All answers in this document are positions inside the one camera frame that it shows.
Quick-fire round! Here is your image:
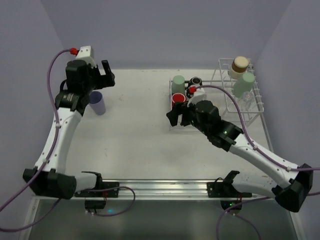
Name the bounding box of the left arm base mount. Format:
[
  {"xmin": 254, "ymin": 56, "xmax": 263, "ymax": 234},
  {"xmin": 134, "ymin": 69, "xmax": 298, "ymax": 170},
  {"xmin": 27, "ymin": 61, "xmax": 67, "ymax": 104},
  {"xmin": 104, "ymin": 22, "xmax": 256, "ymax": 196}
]
[{"xmin": 74, "ymin": 181, "xmax": 119, "ymax": 198}]

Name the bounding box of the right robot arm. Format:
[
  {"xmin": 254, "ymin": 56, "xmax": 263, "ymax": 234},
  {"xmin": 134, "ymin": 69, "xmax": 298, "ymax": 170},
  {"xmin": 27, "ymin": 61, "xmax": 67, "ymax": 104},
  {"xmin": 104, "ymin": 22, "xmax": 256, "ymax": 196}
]
[{"xmin": 166, "ymin": 100, "xmax": 313, "ymax": 213}]

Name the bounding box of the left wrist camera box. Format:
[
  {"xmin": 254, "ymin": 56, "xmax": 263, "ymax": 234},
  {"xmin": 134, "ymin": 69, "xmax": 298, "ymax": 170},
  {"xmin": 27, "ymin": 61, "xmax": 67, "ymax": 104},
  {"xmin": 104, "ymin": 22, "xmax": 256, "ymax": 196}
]
[{"xmin": 75, "ymin": 45, "xmax": 97, "ymax": 68}]

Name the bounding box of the left black controller box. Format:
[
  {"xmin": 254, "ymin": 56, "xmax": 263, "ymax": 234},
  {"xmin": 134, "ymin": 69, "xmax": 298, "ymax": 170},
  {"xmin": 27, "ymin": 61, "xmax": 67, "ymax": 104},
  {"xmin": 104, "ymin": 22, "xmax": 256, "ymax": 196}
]
[{"xmin": 84, "ymin": 200, "xmax": 106, "ymax": 212}]

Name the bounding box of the aluminium mounting rail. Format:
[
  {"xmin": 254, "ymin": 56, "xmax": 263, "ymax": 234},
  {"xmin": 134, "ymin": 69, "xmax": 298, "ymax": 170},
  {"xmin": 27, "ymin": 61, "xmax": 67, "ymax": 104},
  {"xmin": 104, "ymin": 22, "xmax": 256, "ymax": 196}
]
[{"xmin": 36, "ymin": 175, "xmax": 276, "ymax": 200}]

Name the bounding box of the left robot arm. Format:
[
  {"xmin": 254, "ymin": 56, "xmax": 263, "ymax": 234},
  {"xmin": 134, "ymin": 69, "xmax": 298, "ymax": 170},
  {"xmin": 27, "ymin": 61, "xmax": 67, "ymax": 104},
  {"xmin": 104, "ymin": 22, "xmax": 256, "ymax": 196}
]
[{"xmin": 22, "ymin": 59, "xmax": 115, "ymax": 200}]

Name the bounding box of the red mug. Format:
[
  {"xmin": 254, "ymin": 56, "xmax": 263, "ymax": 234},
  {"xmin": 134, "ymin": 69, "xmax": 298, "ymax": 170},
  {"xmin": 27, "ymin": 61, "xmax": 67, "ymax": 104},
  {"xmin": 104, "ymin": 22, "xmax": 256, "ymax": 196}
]
[{"xmin": 171, "ymin": 92, "xmax": 187, "ymax": 110}]

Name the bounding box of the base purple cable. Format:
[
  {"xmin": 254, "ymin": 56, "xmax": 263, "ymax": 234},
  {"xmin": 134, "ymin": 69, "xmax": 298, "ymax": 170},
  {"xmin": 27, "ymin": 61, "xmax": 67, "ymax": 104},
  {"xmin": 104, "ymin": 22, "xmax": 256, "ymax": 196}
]
[
  {"xmin": 86, "ymin": 187, "xmax": 137, "ymax": 217},
  {"xmin": 216, "ymin": 196, "xmax": 276, "ymax": 240}
]

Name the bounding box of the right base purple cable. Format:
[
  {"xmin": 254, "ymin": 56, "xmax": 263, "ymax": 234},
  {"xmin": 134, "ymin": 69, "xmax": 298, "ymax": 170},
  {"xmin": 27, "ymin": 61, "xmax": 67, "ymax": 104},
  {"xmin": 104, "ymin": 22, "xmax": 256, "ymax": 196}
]
[{"xmin": 216, "ymin": 196, "xmax": 276, "ymax": 240}]

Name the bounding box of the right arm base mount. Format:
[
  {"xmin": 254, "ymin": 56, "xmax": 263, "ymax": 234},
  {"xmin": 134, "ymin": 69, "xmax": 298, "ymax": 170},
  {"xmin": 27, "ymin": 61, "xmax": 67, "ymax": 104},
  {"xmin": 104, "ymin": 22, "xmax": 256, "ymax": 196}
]
[{"xmin": 206, "ymin": 170, "xmax": 252, "ymax": 198}]

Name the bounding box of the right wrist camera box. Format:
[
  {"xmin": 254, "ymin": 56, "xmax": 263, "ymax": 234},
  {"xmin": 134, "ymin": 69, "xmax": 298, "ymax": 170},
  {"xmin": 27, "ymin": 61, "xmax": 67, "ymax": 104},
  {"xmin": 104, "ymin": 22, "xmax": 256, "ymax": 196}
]
[{"xmin": 187, "ymin": 85, "xmax": 207, "ymax": 106}]

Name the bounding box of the lavender cup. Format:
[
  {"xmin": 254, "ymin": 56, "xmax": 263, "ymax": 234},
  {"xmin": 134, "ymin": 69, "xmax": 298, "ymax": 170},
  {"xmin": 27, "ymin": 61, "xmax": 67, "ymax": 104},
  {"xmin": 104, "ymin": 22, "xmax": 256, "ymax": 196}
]
[{"xmin": 89, "ymin": 91, "xmax": 106, "ymax": 116}]

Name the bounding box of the clear glass upper rack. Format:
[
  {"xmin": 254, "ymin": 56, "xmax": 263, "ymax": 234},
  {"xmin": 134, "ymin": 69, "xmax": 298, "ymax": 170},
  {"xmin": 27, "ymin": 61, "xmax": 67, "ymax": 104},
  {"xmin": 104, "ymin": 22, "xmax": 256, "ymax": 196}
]
[{"xmin": 237, "ymin": 91, "xmax": 255, "ymax": 112}]

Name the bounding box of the brown and cream cup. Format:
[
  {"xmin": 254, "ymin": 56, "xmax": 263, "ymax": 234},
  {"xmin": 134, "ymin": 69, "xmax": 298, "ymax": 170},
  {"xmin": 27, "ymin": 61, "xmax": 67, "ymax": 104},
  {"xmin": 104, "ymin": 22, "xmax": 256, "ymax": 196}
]
[{"xmin": 228, "ymin": 56, "xmax": 250, "ymax": 80}]

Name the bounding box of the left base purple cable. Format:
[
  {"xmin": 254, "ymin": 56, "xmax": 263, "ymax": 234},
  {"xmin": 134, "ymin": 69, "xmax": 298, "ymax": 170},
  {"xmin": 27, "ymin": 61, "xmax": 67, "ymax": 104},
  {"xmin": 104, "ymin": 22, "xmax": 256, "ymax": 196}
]
[{"xmin": 86, "ymin": 187, "xmax": 137, "ymax": 217}]

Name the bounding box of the black mug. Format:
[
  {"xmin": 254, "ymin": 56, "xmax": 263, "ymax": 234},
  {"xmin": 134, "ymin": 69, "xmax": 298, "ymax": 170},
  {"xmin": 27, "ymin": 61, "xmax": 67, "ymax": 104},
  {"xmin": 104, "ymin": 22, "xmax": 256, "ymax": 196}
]
[{"xmin": 186, "ymin": 76, "xmax": 203, "ymax": 89}]

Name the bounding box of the tall light green cup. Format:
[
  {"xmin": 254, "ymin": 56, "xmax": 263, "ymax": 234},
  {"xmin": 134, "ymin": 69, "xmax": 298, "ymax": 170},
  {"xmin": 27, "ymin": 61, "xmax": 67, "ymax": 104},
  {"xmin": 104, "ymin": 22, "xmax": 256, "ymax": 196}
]
[{"xmin": 232, "ymin": 72, "xmax": 256, "ymax": 98}]

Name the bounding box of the right black controller box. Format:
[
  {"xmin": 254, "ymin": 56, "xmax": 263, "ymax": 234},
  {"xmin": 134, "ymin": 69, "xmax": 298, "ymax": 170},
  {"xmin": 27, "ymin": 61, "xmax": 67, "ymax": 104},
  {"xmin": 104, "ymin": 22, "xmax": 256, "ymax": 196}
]
[{"xmin": 220, "ymin": 200, "xmax": 242, "ymax": 211}]

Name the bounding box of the black controller box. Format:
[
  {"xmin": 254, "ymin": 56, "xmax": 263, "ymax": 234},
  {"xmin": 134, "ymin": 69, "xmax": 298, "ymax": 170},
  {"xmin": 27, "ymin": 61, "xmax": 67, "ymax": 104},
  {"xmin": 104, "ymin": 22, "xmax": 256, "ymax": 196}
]
[
  {"xmin": 220, "ymin": 200, "xmax": 242, "ymax": 211},
  {"xmin": 84, "ymin": 200, "xmax": 106, "ymax": 212}
]

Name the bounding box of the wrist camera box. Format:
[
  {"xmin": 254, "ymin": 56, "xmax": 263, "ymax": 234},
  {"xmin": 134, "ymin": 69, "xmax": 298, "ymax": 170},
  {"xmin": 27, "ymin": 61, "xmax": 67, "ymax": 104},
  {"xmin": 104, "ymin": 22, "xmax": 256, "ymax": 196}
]
[
  {"xmin": 75, "ymin": 45, "xmax": 97, "ymax": 68},
  {"xmin": 187, "ymin": 85, "xmax": 207, "ymax": 106}
]

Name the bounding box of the white wire dish rack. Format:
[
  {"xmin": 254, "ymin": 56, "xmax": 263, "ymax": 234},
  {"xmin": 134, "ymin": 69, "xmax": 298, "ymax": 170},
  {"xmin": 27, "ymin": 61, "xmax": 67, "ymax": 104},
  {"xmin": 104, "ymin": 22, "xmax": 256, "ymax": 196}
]
[{"xmin": 169, "ymin": 58, "xmax": 265, "ymax": 132}]

